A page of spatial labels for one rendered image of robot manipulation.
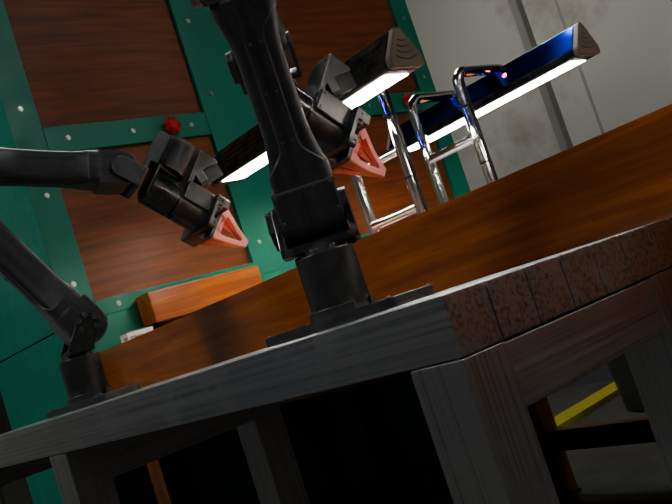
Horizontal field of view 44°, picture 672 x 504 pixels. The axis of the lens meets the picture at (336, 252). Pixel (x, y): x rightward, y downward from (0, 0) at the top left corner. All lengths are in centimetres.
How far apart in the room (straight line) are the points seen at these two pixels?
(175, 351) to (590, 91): 292
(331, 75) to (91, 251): 88
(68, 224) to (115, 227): 11
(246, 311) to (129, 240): 67
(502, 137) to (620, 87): 67
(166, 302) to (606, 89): 268
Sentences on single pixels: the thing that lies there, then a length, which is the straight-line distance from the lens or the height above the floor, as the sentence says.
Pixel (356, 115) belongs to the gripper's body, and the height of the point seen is 93.
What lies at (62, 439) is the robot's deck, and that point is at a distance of 98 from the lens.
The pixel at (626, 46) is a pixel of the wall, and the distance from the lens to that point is 402.
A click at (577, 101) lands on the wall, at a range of 413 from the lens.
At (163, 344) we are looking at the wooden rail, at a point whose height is 73.
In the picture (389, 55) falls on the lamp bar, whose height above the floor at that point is 106.
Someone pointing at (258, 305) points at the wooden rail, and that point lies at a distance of 129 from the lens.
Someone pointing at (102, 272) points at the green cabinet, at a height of 93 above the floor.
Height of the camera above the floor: 67
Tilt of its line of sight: 4 degrees up
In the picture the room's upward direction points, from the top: 18 degrees counter-clockwise
